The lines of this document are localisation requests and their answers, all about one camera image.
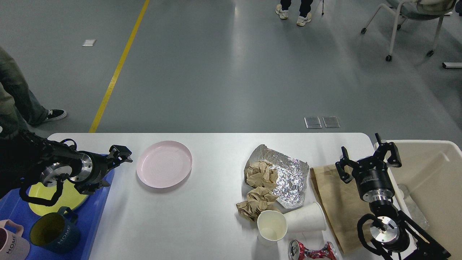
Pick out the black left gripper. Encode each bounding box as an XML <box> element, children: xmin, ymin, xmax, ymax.
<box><xmin>68</xmin><ymin>145</ymin><xmax>133</xmax><ymax>195</ymax></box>

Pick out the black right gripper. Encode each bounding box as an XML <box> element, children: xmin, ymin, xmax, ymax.
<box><xmin>335</xmin><ymin>133</ymin><xmax>402</xmax><ymax>202</ymax></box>

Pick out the pink plate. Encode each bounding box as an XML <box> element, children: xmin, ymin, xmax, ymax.
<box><xmin>136</xmin><ymin>140</ymin><xmax>193</xmax><ymax>188</ymax></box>

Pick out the dark teal mug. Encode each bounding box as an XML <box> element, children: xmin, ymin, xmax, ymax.
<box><xmin>29</xmin><ymin>206</ymin><xmax>81</xmax><ymax>254</ymax></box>

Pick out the pink ribbed mug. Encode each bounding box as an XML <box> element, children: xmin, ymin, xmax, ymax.
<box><xmin>0</xmin><ymin>219</ymin><xmax>30</xmax><ymax>260</ymax></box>

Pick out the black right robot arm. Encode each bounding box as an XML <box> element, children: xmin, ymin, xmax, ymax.
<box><xmin>335</xmin><ymin>133</ymin><xmax>451</xmax><ymax>260</ymax></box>

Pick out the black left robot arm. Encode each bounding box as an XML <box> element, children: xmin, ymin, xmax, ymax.
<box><xmin>0</xmin><ymin>130</ymin><xmax>132</xmax><ymax>206</ymax></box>

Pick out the yellow-green plate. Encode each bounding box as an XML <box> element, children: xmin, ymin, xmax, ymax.
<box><xmin>28</xmin><ymin>180</ymin><xmax>88</xmax><ymax>217</ymax></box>

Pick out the brown paper bag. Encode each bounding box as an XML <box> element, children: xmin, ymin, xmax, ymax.
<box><xmin>310</xmin><ymin>164</ymin><xmax>371</xmax><ymax>255</ymax></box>

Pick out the right metal floor socket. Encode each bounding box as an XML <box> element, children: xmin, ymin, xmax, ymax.
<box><xmin>322</xmin><ymin>116</ymin><xmax>341</xmax><ymax>128</ymax></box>

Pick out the metal floor socket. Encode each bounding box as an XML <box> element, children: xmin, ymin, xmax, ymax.
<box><xmin>304</xmin><ymin>116</ymin><xmax>322</xmax><ymax>129</ymax></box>
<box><xmin>322</xmin><ymin>116</ymin><xmax>341</xmax><ymax>128</ymax></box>

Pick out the beige plastic bin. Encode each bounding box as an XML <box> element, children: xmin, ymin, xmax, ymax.
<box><xmin>391</xmin><ymin>140</ymin><xmax>462</xmax><ymax>260</ymax></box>

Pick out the clear plastic bottle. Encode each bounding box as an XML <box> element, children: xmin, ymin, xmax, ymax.
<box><xmin>398</xmin><ymin>184</ymin><xmax>430</xmax><ymax>231</ymax></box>

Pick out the left metal floor socket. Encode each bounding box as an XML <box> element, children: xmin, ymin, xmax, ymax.
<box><xmin>304</xmin><ymin>116</ymin><xmax>322</xmax><ymax>129</ymax></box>

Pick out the crumpled aluminium foil sheet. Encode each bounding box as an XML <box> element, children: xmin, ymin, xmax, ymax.
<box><xmin>244</xmin><ymin>144</ymin><xmax>309</xmax><ymax>209</ymax></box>

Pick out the lying white paper cup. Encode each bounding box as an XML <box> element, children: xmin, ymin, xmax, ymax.
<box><xmin>284</xmin><ymin>202</ymin><xmax>327</xmax><ymax>233</ymax></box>

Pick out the blue plastic tray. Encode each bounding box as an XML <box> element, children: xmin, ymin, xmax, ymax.
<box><xmin>0</xmin><ymin>154</ymin><xmax>116</xmax><ymax>260</ymax></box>

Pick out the person in green trousers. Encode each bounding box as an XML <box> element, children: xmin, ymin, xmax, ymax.
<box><xmin>0</xmin><ymin>48</ymin><xmax>67</xmax><ymax>140</ymax></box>

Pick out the crumpled brown paper upper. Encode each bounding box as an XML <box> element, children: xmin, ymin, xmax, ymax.
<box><xmin>244</xmin><ymin>161</ymin><xmax>279</xmax><ymax>190</ymax></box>

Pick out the crumpled brown paper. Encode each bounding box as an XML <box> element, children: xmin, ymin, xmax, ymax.
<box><xmin>244</xmin><ymin>161</ymin><xmax>279</xmax><ymax>190</ymax></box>
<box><xmin>236</xmin><ymin>187</ymin><xmax>281</xmax><ymax>222</ymax></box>

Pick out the crushed red soda can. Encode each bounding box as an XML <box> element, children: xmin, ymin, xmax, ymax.
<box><xmin>288</xmin><ymin>240</ymin><xmax>338</xmax><ymax>260</ymax></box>

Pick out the crumpled brown paper lower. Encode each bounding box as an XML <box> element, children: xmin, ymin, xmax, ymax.
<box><xmin>236</xmin><ymin>187</ymin><xmax>281</xmax><ymax>222</ymax></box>

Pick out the upright white paper cup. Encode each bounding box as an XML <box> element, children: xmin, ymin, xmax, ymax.
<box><xmin>257</xmin><ymin>210</ymin><xmax>288</xmax><ymax>246</ymax></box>

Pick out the white metal bar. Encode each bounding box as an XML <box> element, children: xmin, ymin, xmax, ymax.
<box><xmin>442</xmin><ymin>61</ymin><xmax>462</xmax><ymax>69</ymax></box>

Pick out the person in white sneakers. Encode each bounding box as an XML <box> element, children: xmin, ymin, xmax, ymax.
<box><xmin>275</xmin><ymin>0</ymin><xmax>314</xmax><ymax>27</ymax></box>

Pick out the white frame chair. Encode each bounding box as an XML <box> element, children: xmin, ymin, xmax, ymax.
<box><xmin>360</xmin><ymin>0</ymin><xmax>457</xmax><ymax>61</ymax></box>

